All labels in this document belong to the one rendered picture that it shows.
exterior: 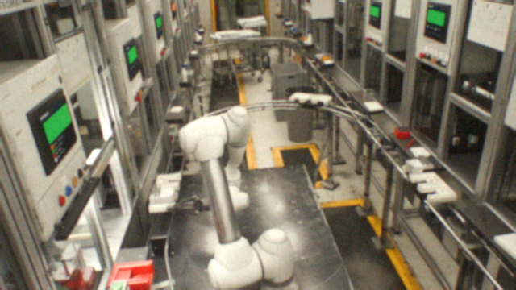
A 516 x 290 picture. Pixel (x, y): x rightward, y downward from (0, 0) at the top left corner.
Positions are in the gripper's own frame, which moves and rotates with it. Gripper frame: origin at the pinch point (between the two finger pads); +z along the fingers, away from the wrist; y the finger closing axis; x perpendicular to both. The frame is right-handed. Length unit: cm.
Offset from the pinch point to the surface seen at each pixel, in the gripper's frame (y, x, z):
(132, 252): 3.1, 38.8, 13.7
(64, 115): 78, 59, 17
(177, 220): -19.8, -16.0, 1.9
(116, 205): 5.0, 0.2, 29.6
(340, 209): -86, -104, -124
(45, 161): 70, 77, 19
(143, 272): 5, 55, 6
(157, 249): -14.2, 16.5, 8.4
